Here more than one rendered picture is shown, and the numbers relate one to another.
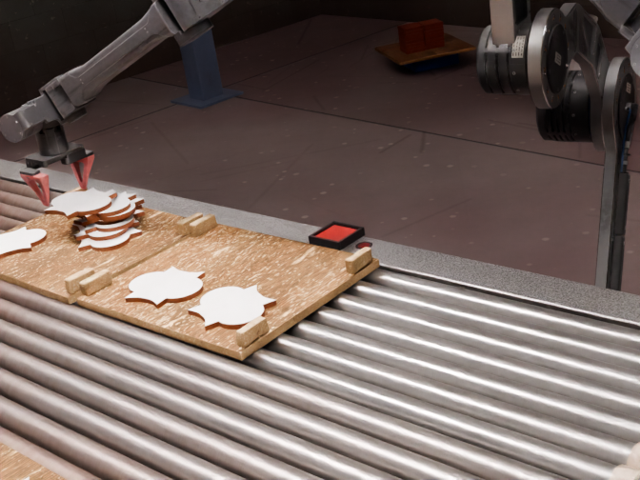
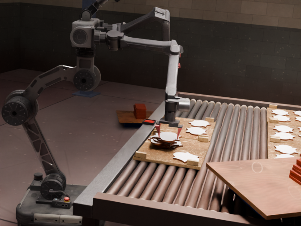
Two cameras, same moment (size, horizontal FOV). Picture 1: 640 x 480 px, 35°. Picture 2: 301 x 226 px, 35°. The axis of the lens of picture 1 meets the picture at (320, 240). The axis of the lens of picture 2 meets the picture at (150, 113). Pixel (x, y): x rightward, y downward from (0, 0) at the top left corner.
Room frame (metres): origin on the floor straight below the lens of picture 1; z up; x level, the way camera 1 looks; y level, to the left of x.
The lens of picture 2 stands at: (3.32, 2.45, 1.81)
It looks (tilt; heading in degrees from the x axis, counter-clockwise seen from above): 16 degrees down; 238
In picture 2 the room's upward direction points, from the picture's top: 4 degrees clockwise
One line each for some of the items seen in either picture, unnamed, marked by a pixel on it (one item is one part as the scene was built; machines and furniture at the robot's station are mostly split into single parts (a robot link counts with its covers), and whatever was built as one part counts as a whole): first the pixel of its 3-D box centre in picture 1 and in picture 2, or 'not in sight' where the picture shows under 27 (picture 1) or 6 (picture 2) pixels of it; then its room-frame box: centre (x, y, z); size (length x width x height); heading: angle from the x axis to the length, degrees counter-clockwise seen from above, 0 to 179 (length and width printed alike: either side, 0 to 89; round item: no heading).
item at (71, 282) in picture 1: (80, 280); (203, 139); (1.67, 0.44, 0.95); 0.06 x 0.02 x 0.03; 135
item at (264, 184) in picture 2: not in sight; (285, 183); (1.84, 1.22, 1.03); 0.50 x 0.50 x 0.02; 77
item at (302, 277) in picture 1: (227, 282); (185, 128); (1.61, 0.17, 0.93); 0.41 x 0.35 x 0.02; 46
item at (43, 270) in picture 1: (80, 243); (174, 150); (1.90, 0.48, 0.93); 0.41 x 0.35 x 0.02; 45
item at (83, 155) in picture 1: (73, 170); (162, 129); (1.98, 0.48, 1.06); 0.07 x 0.07 x 0.09; 49
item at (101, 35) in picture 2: not in sight; (98, 37); (2.06, -0.18, 1.45); 0.09 x 0.08 x 0.12; 59
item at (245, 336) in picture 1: (252, 330); (209, 119); (1.37, 0.12, 0.95); 0.06 x 0.02 x 0.03; 136
